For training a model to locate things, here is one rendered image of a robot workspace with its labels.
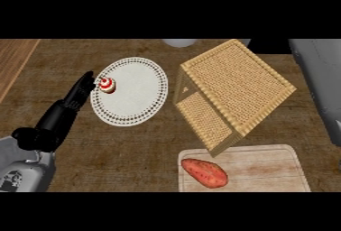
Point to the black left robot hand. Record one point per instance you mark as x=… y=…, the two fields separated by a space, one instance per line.
x=54 y=120

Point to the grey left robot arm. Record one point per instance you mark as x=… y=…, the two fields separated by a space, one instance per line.
x=20 y=171

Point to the orange sweet potato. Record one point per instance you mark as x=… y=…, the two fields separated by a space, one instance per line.
x=206 y=173

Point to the tan wicker basket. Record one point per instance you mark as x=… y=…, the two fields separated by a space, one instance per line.
x=235 y=90

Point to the pale wooden cutting board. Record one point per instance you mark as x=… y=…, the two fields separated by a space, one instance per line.
x=262 y=171

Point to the red and white cupcake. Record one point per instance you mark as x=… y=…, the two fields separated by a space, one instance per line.
x=107 y=85

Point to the white round lace placemat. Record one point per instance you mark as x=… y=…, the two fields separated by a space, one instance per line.
x=130 y=93

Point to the pale grey round object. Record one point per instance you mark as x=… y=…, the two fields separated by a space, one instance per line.
x=179 y=42

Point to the grey appliance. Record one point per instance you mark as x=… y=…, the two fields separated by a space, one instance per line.
x=322 y=81

